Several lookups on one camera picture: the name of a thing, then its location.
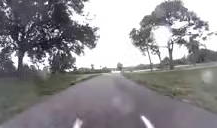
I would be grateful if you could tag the large dark tree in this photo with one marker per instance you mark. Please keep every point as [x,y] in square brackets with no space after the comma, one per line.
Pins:
[19,30]
[62,33]

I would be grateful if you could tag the robot's own part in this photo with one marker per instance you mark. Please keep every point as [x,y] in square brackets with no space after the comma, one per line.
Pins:
[147,122]

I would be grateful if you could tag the dark hedge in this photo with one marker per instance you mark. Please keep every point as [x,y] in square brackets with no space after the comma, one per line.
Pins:
[206,55]

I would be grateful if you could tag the grey asphalt path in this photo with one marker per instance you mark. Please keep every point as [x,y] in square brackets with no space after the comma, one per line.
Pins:
[106,100]

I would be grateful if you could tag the grass verge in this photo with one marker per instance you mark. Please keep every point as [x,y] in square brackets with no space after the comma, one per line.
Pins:
[176,83]
[19,95]

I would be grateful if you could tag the tall leaning tree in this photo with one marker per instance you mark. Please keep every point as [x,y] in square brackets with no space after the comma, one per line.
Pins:
[172,26]

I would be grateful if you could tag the distant row of trees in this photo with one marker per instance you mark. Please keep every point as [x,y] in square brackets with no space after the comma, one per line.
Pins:
[96,69]

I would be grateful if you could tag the small thin tree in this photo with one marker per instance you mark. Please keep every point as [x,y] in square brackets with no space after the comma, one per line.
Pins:
[144,40]

